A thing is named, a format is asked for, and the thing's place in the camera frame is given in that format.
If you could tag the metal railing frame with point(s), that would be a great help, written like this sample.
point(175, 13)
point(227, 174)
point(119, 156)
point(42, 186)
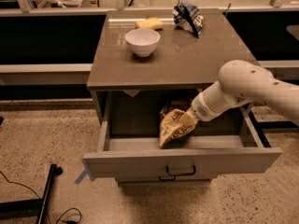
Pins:
point(31, 22)

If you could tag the black lower drawer handle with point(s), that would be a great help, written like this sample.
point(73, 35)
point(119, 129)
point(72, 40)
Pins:
point(167, 179)

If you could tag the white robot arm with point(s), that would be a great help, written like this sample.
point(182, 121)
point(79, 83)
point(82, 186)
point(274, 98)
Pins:
point(239, 83)

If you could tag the black drawer handle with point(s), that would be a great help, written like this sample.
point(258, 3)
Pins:
point(181, 172)
point(167, 179)

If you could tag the blue floor tape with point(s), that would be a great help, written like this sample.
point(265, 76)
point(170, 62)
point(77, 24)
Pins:
point(85, 173)

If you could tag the white bowl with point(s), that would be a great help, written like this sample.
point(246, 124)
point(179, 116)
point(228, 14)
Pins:
point(142, 42)

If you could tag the brown chip bag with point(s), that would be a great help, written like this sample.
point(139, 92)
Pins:
point(173, 120)

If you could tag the grey counter cabinet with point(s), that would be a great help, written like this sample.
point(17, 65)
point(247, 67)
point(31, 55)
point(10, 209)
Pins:
point(181, 60)

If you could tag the blue chip bag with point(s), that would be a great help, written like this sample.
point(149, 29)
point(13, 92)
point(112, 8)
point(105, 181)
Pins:
point(188, 17)

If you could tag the yellow sponge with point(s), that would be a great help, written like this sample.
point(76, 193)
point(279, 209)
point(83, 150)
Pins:
point(150, 23)

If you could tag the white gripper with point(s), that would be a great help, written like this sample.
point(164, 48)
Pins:
point(199, 110)

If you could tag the open grey top drawer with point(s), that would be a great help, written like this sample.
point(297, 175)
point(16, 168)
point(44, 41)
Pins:
point(129, 150)

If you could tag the black metal stand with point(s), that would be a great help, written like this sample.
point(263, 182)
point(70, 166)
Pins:
point(37, 207)

